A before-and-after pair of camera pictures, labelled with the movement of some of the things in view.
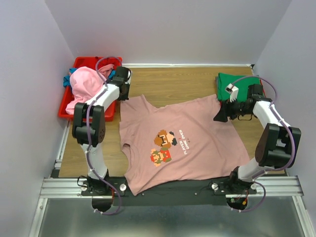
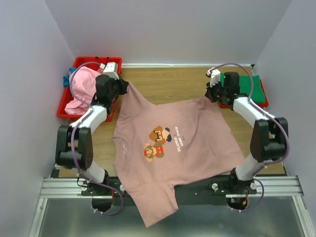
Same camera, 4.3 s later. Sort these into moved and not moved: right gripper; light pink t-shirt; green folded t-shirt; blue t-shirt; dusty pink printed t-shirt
Moved: dusty pink printed t-shirt; right gripper
Not moved: blue t-shirt; green folded t-shirt; light pink t-shirt
